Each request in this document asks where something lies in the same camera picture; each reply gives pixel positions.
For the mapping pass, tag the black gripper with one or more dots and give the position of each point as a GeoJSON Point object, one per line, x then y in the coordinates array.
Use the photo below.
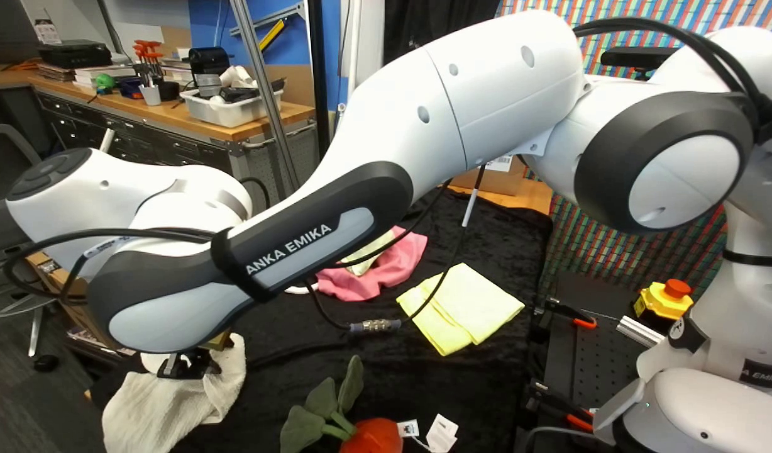
{"type": "Point", "coordinates": [196, 360]}

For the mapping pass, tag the white terry towel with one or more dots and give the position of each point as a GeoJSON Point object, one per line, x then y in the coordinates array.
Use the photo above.
{"type": "Point", "coordinates": [151, 414]}

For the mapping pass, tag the pink cloth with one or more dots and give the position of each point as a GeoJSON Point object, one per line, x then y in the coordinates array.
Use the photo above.
{"type": "Point", "coordinates": [377, 266]}

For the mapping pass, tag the yellow microfiber cloth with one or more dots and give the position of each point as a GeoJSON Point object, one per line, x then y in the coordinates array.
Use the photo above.
{"type": "Point", "coordinates": [458, 307]}

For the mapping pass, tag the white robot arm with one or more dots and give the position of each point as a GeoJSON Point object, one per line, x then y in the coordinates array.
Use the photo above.
{"type": "Point", "coordinates": [180, 249]}

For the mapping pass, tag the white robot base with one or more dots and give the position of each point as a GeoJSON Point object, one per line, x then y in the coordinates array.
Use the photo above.
{"type": "Point", "coordinates": [710, 385]}

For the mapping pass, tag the red plush radish toy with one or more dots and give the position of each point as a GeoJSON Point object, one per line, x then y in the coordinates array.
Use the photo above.
{"type": "Point", "coordinates": [323, 414]}

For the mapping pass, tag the white plastic bin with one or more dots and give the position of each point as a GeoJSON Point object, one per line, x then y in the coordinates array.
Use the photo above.
{"type": "Point", "coordinates": [221, 112]}

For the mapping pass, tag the white toy label tag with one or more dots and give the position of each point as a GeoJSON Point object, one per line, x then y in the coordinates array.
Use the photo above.
{"type": "Point", "coordinates": [441, 436]}

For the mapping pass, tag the wooden workbench with drawers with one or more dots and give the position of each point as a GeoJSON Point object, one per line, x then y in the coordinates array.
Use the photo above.
{"type": "Point", "coordinates": [166, 135]}

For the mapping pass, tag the yellow red emergency stop button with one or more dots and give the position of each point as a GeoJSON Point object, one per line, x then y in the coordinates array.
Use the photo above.
{"type": "Point", "coordinates": [666, 300]}

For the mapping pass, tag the orange handled tool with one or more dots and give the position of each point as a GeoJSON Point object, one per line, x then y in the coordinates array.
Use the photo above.
{"type": "Point", "coordinates": [575, 315]}

